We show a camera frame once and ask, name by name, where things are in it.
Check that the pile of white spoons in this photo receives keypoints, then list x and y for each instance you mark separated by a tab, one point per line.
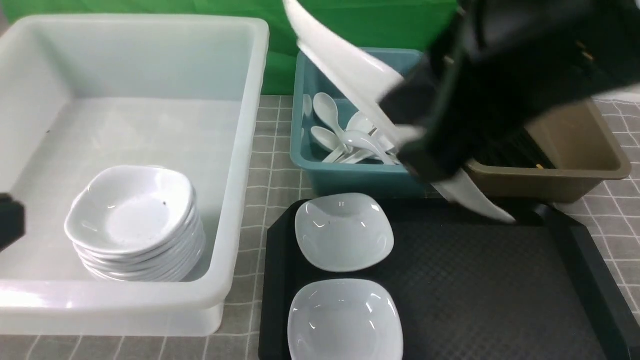
359	141

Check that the teal plastic bin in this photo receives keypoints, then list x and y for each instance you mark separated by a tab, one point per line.
369	177

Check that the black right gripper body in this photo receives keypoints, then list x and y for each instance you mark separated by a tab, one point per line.
499	65

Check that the black chopsticks in bin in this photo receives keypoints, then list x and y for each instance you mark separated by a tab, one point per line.
517	151

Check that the small white bowl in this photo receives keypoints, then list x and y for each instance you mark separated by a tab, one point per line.
344	319
343	232

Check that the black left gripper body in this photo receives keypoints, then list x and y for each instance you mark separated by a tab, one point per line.
12	221

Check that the black serving tray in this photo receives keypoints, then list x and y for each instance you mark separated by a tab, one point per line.
469	288

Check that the brown plastic bin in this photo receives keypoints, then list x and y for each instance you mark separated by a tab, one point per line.
579	153

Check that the stack of white bowls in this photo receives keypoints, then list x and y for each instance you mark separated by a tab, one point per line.
136	223

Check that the large white square plate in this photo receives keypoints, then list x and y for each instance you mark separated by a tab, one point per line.
364	80

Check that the large white plastic tub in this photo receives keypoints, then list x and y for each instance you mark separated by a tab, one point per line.
81	93

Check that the green backdrop cloth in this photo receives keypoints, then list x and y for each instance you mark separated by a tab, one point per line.
397	24

